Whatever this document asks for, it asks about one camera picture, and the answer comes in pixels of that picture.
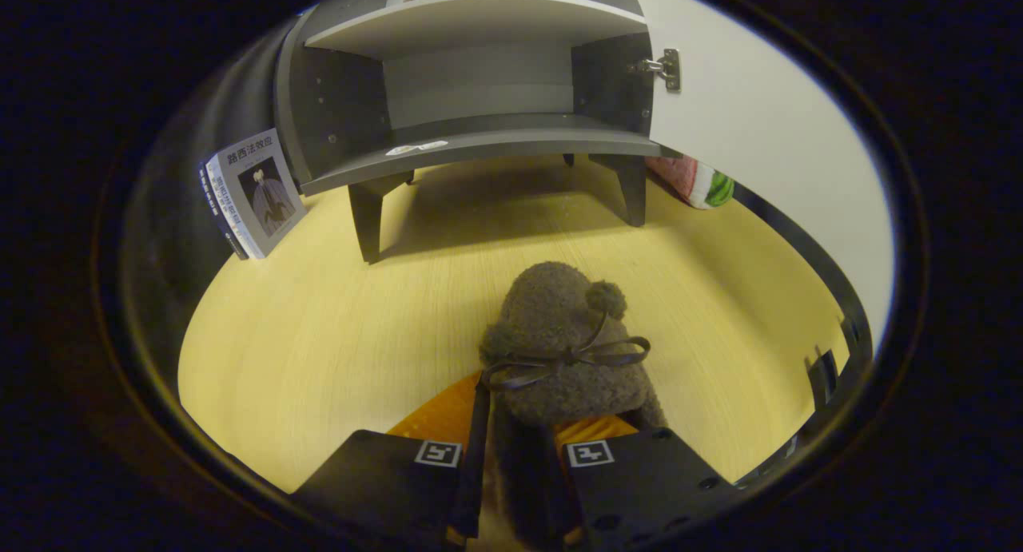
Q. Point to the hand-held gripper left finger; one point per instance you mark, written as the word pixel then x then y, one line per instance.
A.
pixel 473 472

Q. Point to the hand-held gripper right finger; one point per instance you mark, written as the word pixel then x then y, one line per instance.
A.
pixel 639 488

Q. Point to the grey shoe cabinet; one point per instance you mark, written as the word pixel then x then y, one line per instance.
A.
pixel 479 140

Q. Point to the metal door hinge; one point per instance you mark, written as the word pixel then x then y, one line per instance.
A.
pixel 667 69

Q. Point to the watermelon slice toy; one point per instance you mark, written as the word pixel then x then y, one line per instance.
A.
pixel 703 186

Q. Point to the grey cover book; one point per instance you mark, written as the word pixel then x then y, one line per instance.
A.
pixel 264 192

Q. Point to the dark blue spine book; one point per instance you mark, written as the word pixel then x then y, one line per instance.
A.
pixel 214 208

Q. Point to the black backdrop cloth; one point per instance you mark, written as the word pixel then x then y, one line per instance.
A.
pixel 172 216

